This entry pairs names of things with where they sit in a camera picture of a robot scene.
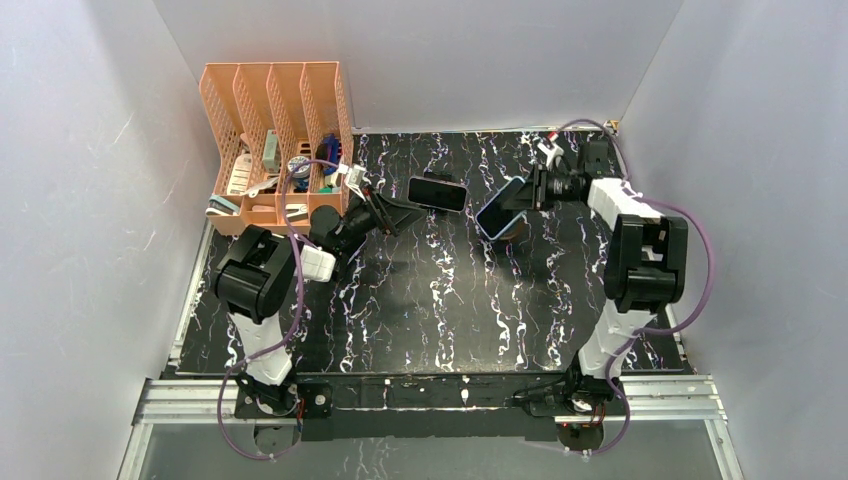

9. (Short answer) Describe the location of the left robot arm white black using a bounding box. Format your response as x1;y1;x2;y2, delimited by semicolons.
213;190;426;416

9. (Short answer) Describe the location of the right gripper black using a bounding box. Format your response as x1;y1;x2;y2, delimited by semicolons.
502;162;580;211

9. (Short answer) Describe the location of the white stapler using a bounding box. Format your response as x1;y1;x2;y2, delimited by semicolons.
284;203;309;222

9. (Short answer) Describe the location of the grey stand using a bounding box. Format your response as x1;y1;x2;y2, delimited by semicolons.
501;216;528;242

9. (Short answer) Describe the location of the purple cable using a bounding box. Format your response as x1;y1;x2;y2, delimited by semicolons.
549;119;718;456
217;158;346;461

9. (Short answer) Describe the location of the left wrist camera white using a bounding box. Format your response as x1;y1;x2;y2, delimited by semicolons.
338;164;367;197

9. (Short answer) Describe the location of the white label tag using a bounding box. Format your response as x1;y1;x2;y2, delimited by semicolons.
225;153;253;195

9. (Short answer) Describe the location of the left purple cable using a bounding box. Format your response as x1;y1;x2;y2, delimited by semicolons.
217;158;346;461

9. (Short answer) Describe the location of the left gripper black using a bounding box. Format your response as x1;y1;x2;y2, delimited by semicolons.
334;183;427;250

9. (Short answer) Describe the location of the green white box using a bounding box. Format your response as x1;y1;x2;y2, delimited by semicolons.
262;129;282;174

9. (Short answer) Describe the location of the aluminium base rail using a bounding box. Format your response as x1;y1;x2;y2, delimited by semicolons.
133;374;727;441

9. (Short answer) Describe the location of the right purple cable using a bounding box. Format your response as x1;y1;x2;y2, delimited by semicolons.
549;119;718;456

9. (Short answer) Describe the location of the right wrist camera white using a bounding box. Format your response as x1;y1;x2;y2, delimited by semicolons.
537;131;564;170

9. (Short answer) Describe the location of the phone with blue case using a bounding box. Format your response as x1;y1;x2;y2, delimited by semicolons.
475;177;525;241

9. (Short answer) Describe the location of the orange plastic file organizer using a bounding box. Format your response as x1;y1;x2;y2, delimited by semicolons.
199;61;354;236

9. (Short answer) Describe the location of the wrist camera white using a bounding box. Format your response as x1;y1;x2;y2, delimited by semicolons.
537;131;564;170
338;164;367;197

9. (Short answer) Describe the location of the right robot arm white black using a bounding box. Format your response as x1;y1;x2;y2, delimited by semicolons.
506;135;688;416

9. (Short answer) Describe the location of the blue black tool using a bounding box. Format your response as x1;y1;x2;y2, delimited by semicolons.
315;133;341;176

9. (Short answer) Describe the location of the phone with pink case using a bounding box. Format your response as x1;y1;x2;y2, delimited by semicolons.
407;176;468;212

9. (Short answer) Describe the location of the round blue white tape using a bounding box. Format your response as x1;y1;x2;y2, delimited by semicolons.
286;155;311;179

